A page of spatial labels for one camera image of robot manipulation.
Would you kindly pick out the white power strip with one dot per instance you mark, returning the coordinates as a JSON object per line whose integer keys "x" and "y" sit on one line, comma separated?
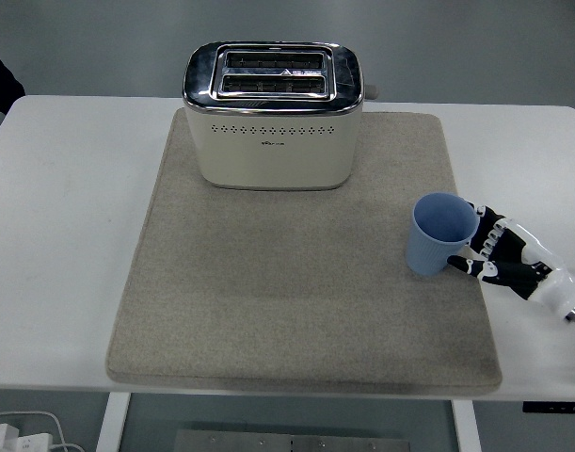
{"x": 21, "y": 441}

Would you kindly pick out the white table leg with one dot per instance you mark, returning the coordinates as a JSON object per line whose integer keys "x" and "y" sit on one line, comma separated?
{"x": 112, "y": 421}
{"x": 467, "y": 426}

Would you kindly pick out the beige felt mat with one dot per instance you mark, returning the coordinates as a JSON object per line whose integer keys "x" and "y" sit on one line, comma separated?
{"x": 287, "y": 292}

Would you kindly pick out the person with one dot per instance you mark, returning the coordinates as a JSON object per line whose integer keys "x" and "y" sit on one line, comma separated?
{"x": 0, "y": 77}

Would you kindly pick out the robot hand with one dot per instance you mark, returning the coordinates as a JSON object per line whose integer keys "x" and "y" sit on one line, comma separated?
{"x": 517, "y": 263}

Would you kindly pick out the blue ribbed cup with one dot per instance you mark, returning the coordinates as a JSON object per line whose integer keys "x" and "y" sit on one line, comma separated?
{"x": 430, "y": 249}

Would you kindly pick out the black table control panel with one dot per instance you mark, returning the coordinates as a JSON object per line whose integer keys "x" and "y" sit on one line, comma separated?
{"x": 555, "y": 408}

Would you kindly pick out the cream chrome toaster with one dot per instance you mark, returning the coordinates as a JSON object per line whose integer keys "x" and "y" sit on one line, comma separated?
{"x": 273, "y": 150}

